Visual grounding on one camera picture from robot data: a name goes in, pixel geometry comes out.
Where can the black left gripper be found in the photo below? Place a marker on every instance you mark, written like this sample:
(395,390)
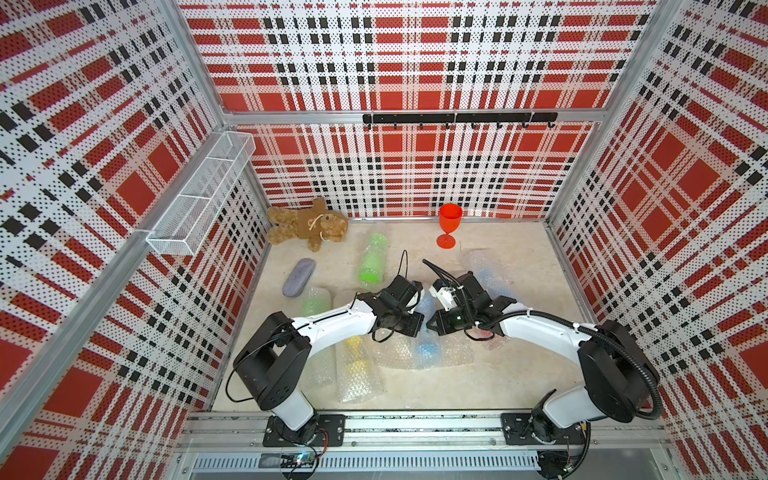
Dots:
(413,327)

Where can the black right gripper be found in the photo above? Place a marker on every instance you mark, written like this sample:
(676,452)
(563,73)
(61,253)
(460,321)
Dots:
(443,325)

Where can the blue wine glass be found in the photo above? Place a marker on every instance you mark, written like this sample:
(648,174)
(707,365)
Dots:
(427,353)

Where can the clear bubble wrap sheet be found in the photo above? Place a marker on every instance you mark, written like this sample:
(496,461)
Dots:
(397,352)

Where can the red wine glass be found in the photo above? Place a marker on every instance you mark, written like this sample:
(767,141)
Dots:
(449,217)

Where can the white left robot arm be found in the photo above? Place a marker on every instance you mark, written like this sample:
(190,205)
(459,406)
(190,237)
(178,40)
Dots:
(272,361)

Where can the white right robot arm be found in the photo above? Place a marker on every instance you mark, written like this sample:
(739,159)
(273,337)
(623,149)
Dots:
(618,380)

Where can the wrapped pink red glass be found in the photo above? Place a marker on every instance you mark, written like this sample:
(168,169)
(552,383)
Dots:
(489,339)

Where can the wrapped bright green glass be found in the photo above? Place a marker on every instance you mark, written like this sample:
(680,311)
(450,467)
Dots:
(373,260)

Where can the wrapped light blue glass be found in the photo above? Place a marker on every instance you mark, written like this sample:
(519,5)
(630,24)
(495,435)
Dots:
(490,273)

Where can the wrapped yellow glass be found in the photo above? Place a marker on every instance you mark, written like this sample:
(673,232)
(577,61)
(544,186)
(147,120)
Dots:
(358,376)

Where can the wrapped pale green glass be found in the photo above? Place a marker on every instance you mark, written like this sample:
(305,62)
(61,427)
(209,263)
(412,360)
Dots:
(320,369)

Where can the brown teddy bear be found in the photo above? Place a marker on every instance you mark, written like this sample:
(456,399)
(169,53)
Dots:
(316,225)

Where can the green circuit board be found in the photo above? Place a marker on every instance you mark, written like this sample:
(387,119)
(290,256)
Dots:
(300,461)

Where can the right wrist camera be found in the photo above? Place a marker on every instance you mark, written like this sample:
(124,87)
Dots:
(444,296)

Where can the black wall hook rail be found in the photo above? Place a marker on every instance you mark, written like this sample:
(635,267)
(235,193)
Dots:
(522,118)

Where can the white wire mesh shelf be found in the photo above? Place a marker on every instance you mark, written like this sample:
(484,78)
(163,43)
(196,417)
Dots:
(186,223)

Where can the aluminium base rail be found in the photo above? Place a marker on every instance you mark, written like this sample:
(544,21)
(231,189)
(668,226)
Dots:
(378,430)

